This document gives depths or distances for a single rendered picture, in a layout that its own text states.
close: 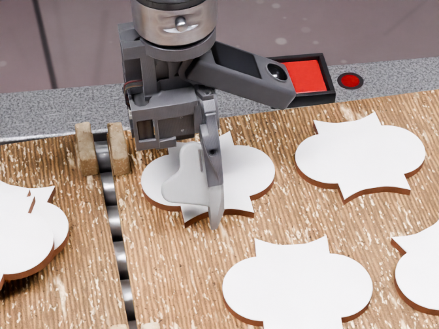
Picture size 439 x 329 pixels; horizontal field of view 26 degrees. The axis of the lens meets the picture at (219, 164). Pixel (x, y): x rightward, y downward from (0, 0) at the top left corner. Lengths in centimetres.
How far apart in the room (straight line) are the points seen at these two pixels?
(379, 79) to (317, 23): 162
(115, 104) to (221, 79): 28
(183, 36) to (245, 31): 191
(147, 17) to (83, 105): 33
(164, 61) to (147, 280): 22
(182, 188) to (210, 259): 8
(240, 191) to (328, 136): 13
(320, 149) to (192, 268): 20
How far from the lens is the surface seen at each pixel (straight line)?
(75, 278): 93
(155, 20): 81
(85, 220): 97
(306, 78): 114
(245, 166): 100
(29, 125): 111
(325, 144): 103
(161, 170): 100
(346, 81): 116
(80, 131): 102
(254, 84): 88
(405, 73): 118
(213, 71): 86
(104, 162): 106
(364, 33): 275
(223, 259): 93
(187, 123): 89
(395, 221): 98
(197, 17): 81
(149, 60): 85
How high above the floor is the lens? 166
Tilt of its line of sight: 45 degrees down
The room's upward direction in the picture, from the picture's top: straight up
